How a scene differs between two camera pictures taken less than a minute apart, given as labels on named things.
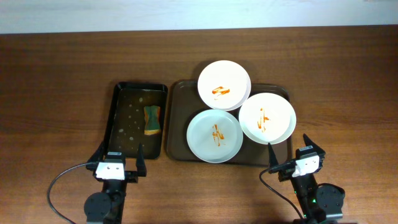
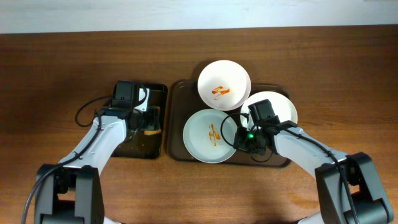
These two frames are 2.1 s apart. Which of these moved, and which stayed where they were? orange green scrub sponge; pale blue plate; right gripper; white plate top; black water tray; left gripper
Moved: left gripper; right gripper
Stayed: pale blue plate; white plate top; black water tray; orange green scrub sponge
